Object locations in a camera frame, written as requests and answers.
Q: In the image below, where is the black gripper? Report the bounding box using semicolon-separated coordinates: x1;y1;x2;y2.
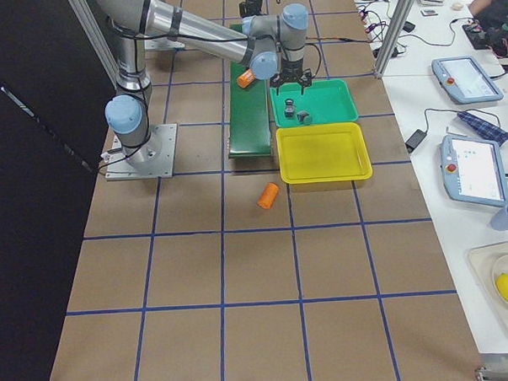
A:
271;59;313;96

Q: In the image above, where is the green push button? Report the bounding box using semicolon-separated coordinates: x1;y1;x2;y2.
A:
297;110;313;126
283;98;296;118

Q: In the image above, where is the orange printed cylinder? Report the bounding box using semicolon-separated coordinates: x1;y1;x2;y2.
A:
237;69;256;89

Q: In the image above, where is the plain orange cylinder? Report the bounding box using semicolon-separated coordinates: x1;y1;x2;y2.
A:
257;182;280;209

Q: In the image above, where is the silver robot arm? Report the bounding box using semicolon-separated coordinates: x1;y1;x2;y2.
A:
95;0;314;159
238;0;281;18

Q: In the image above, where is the green plastic tray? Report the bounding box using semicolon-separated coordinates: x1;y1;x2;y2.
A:
269;78;359;128

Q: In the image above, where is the green conveyor belt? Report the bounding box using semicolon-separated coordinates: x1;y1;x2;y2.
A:
222;22;276;160

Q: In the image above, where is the yellow plastic tray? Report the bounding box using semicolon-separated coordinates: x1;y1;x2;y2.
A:
276;122;373;185

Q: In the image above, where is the far teach pendant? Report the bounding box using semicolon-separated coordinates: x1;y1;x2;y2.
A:
430;56;504;105

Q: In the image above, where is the teach pendant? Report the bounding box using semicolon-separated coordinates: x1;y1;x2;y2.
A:
440;135;508;207
430;56;504;105

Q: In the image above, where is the near teach pendant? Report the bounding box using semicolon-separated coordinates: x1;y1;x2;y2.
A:
440;135;508;207

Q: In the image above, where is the blue checkered cloth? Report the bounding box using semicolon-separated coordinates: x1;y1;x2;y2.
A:
457;111;508;146

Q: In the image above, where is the red black power cable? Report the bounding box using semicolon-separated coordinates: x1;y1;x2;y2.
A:
306;33;375;46

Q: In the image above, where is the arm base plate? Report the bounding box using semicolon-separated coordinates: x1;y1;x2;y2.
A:
101;123;177;181

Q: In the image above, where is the aluminium frame post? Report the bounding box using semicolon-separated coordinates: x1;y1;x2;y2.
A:
374;0;414;78

